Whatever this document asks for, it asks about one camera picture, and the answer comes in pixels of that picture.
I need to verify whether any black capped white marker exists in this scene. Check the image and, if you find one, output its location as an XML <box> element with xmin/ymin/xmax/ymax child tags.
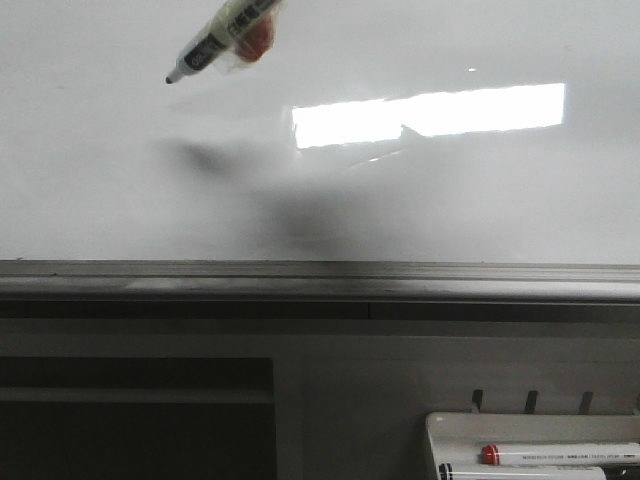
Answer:
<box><xmin>437</xmin><ymin>463</ymin><xmax>606</xmax><ymax>480</ymax></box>

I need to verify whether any white whiteboard with aluminium frame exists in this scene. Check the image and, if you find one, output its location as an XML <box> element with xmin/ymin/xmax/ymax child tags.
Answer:
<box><xmin>1</xmin><ymin>1</ymin><xmax>639</xmax><ymax>302</ymax></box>

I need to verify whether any black whiteboard marker with magnet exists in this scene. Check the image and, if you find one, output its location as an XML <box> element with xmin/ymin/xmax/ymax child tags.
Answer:
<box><xmin>165</xmin><ymin>0</ymin><xmax>281</xmax><ymax>85</ymax></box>

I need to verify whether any white plastic marker tray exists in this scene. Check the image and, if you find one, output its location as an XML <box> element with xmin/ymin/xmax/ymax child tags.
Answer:
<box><xmin>424</xmin><ymin>413</ymin><xmax>639</xmax><ymax>479</ymax></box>

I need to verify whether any red capped white marker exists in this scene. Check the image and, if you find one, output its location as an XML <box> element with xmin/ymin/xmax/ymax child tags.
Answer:
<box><xmin>479</xmin><ymin>442</ymin><xmax>639</xmax><ymax>466</ymax></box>

